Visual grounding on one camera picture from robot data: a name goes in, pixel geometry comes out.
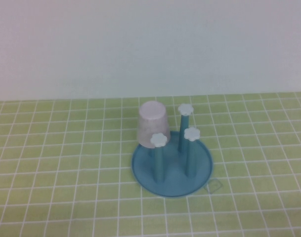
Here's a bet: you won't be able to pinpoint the pink plastic cup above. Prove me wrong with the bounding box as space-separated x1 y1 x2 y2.
136 100 171 150

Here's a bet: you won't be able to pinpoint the blue cup stand white caps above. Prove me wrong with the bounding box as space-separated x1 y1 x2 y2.
131 103 214 198

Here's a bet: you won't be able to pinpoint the clear plastic tab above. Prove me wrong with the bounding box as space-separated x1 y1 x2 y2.
205 179 223 195

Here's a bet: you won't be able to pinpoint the green grid table mat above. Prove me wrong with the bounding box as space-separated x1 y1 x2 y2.
0 91 301 237

